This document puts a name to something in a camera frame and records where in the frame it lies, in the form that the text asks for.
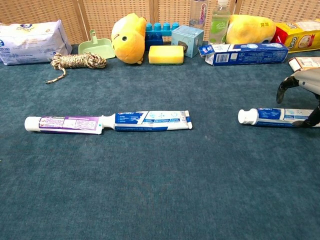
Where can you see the yellow and red snack pack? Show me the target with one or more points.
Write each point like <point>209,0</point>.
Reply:
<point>300,37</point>

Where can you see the blue and white toothpaste tube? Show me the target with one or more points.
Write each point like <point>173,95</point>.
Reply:
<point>150,121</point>
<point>270,116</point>

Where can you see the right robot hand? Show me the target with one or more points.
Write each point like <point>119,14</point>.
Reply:
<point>310,80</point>

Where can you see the light blue small carton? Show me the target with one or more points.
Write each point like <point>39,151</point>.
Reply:
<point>190,40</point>

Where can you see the clear bottle with green label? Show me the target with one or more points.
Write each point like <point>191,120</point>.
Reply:
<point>218,25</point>

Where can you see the yellow plush duck with tag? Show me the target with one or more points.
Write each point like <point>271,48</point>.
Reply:
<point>250,30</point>

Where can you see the green plastic dustpan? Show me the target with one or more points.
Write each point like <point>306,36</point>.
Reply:
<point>96,50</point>

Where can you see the clear bottle with pink label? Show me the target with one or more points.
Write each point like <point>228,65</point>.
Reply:
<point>198,15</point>

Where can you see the teal table cloth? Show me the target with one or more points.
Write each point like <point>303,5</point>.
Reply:
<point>150,180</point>

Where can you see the white tissue pack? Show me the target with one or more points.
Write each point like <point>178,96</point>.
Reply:
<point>35,40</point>

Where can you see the brown and white carton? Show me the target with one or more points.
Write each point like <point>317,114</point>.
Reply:
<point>306,63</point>

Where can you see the yellow sponge with green base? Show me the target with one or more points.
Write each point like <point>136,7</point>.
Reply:
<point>166,54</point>

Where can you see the blue toothpaste carton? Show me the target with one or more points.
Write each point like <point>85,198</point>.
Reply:
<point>250,55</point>

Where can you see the blue toy building block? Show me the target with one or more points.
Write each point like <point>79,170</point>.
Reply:
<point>155,37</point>

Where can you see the purple and white toothpaste tube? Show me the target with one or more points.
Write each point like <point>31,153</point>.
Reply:
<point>62,124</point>

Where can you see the woven wooden folding screen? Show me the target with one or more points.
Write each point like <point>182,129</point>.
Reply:
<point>112,15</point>

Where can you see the yellow plush duck with face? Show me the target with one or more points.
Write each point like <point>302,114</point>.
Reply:
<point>128,42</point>

